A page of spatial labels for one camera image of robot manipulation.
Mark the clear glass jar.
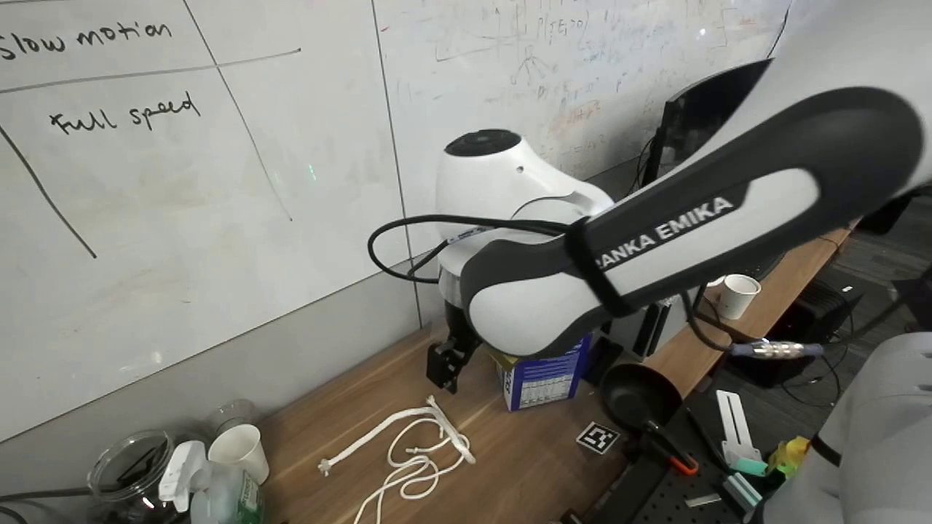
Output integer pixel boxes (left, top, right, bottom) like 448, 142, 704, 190
84, 427, 177, 518

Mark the silver cable connector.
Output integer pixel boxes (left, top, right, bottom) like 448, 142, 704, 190
729, 336, 828, 365

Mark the black white fiducial tag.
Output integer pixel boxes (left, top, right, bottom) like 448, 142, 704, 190
574, 419, 622, 461

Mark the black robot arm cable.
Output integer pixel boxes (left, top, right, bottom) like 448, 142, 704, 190
365, 212, 622, 317

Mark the black computer under desk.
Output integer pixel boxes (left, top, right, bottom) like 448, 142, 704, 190
775, 272, 876, 356

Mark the yellow green toy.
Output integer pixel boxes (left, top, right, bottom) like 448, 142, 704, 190
768, 435, 812, 477

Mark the blue cardboard box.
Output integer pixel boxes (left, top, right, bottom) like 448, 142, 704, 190
491, 333, 596, 414

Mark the clear plastic cup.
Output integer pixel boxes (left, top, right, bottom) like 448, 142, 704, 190
203, 395, 264, 439

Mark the white rope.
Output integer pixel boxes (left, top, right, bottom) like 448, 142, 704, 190
315, 392, 481, 524

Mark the white whiteboard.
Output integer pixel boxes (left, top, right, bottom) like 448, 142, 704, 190
0, 0, 810, 445

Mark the silver metal toaster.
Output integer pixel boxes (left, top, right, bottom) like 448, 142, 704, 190
619, 296, 685, 365

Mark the white plastic strip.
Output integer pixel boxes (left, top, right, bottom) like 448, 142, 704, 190
714, 387, 767, 467

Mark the teal plastic object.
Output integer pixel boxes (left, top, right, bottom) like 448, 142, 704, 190
723, 455, 780, 513

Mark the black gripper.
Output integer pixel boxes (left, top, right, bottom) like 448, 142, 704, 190
424, 299, 484, 395

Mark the black computer monitor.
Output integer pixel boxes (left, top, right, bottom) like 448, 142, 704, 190
634, 56, 775, 193

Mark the white paper cup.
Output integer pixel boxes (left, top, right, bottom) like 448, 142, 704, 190
207, 423, 271, 486
714, 272, 764, 325

